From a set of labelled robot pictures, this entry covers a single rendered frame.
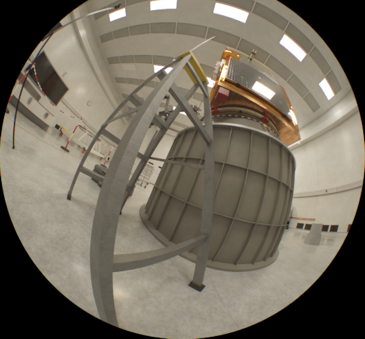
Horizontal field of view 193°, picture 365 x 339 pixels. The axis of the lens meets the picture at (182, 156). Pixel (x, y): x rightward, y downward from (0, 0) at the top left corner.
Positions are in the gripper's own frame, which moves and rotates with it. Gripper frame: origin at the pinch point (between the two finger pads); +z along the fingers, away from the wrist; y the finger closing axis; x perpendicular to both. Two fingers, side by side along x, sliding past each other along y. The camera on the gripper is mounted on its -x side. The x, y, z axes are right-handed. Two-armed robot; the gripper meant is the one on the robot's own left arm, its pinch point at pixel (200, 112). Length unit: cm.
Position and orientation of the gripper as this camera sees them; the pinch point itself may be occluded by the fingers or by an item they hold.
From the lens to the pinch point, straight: 193.3
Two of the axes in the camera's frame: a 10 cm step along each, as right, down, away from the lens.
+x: -3.6, 8.9, -2.9
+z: 9.3, 3.7, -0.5
